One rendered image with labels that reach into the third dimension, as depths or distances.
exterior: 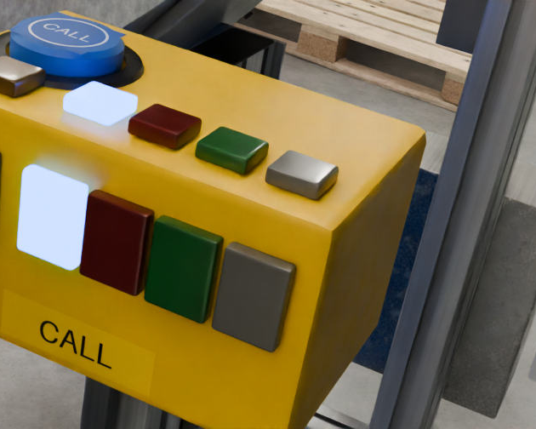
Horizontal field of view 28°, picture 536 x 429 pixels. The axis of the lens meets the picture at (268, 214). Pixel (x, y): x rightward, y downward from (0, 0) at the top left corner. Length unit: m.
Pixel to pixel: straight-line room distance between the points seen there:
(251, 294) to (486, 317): 0.68
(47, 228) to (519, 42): 0.51
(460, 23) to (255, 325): 0.60
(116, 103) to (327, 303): 0.09
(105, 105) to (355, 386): 1.78
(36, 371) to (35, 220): 1.65
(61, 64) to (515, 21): 0.49
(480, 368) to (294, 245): 0.71
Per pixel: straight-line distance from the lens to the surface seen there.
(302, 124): 0.37
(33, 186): 0.34
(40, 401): 1.93
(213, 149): 0.33
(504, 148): 0.82
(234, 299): 0.32
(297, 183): 0.32
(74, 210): 0.34
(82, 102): 0.34
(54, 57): 0.37
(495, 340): 0.99
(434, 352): 0.91
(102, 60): 0.38
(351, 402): 2.05
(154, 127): 0.33
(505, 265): 0.96
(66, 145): 0.34
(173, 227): 0.32
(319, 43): 3.66
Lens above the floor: 1.21
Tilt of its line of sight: 28 degrees down
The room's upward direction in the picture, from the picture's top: 11 degrees clockwise
